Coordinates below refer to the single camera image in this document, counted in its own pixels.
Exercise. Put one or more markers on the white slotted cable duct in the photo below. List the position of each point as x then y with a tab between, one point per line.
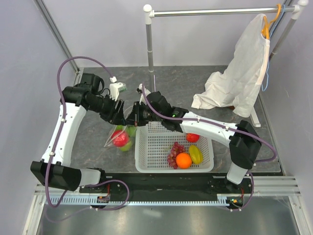
98	201

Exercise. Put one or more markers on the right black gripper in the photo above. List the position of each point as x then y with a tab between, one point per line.
131	119

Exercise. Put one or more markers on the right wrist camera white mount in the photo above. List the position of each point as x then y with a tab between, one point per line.
140	91

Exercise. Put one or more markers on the big red apple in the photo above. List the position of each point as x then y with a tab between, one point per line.
119	138

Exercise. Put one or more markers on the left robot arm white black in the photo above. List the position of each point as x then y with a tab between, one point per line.
53	170

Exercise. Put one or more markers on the green lettuce toy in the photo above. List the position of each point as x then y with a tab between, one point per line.
127	146

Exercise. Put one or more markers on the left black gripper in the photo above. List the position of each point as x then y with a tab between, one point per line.
115	116

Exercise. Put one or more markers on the yellow starfruit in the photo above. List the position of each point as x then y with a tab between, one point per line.
195	154

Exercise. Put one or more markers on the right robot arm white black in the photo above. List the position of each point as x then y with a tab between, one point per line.
241	139

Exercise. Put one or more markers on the white cloth garment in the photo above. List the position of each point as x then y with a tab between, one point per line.
240	83

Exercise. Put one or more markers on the clear zip top bag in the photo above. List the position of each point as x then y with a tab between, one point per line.
109	142

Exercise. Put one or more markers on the orange fruit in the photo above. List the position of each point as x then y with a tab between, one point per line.
183	160

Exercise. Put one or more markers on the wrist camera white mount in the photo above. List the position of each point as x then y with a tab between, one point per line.
140	91
116	88

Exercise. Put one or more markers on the light green pear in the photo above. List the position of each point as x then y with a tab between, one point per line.
119	127

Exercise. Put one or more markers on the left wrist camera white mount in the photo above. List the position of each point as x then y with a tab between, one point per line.
116	88

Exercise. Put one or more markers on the orange clothes hanger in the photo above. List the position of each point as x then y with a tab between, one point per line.
265	30

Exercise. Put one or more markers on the white plastic mesh basket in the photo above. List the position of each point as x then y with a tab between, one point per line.
153	144

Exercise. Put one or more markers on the metal clothes rack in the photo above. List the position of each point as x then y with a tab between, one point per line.
288	6

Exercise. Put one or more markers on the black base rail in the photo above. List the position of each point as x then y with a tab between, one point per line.
171	181

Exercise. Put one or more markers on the green watermelon toy ball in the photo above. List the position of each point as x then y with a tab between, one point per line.
131	130

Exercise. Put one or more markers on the small red apple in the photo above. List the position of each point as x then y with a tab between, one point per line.
193	138

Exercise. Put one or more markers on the purple grape bunch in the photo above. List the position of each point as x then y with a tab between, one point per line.
175	150

